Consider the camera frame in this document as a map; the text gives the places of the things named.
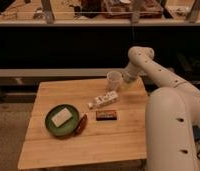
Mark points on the wooden table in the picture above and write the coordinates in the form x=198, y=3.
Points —
x=100, y=141

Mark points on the dark rectangular eraser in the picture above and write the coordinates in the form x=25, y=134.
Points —
x=106, y=115

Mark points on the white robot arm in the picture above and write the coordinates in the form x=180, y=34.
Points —
x=170, y=113

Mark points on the long wooden bench shelf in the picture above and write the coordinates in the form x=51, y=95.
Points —
x=99, y=72

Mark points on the green round plate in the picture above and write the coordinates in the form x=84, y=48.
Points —
x=66, y=128

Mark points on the white rectangular sponge block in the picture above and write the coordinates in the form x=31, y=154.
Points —
x=61, y=117

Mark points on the wooden tray with clutter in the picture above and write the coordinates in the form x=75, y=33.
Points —
x=124, y=9

